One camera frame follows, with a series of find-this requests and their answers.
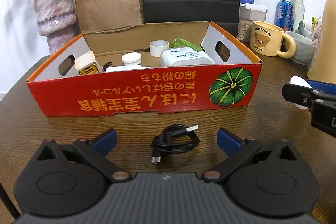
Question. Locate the white scalloped jar lid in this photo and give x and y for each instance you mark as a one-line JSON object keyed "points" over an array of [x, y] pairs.
{"points": [[299, 81]]}

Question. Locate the grey ceramic cup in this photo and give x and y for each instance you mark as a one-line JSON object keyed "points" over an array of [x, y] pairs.
{"points": [[302, 50]]}

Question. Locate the marbled pink ceramic vase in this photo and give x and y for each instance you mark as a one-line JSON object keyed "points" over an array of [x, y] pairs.
{"points": [[55, 11]]}

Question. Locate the small white screw cap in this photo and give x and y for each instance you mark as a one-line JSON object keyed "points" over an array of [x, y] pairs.
{"points": [[131, 58]]}

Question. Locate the clear jar of seeds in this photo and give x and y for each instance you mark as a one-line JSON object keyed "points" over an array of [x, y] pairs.
{"points": [[245, 27]]}

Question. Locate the cream bear mug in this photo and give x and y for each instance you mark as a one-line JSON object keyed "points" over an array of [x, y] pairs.
{"points": [[265, 40]]}

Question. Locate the blue drink can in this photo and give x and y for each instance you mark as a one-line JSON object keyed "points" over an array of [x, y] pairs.
{"points": [[283, 14]]}

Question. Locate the black light stand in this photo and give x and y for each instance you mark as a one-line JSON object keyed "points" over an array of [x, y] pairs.
{"points": [[8, 199]]}

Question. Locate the red cardboard box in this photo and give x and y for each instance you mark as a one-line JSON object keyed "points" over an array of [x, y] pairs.
{"points": [[131, 98]]}

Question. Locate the clear glass bottle blue label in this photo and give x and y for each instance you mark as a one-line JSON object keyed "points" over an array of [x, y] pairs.
{"points": [[298, 8]]}

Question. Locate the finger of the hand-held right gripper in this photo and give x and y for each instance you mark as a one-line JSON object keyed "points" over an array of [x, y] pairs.
{"points": [[321, 85], [302, 95]]}

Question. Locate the green spray bottle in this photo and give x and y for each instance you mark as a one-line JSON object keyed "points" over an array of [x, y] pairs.
{"points": [[183, 43]]}

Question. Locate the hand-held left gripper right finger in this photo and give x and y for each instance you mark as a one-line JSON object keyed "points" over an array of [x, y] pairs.
{"points": [[228, 141]]}

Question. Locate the translucent white round cap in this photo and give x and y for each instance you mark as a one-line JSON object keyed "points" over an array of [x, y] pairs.
{"points": [[158, 50]]}

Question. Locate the cream thermos jug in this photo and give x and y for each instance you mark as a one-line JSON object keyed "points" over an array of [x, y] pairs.
{"points": [[328, 43]]}

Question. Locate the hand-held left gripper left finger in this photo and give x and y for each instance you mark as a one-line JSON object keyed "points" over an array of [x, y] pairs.
{"points": [[106, 140]]}

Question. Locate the white gold cube charger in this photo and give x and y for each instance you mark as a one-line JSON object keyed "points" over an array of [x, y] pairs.
{"points": [[85, 61]]}

